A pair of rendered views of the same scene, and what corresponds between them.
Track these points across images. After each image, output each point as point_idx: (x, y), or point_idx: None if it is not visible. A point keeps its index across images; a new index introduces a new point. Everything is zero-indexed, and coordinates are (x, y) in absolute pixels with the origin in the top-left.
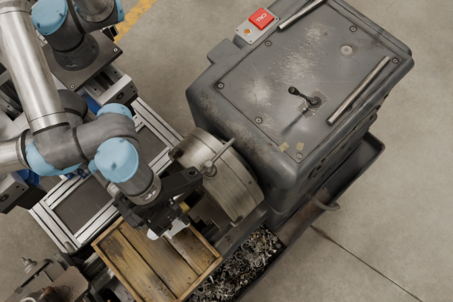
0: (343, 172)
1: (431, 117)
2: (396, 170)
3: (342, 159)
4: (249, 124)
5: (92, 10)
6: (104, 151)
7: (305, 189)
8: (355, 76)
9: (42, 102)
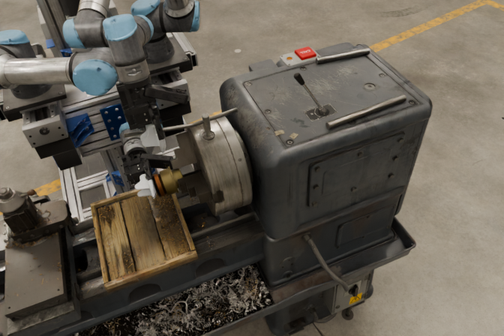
0: (364, 258)
1: (498, 275)
2: (442, 316)
3: (363, 236)
4: (258, 112)
5: (172, 1)
6: (113, 16)
7: (304, 226)
8: (369, 103)
9: None
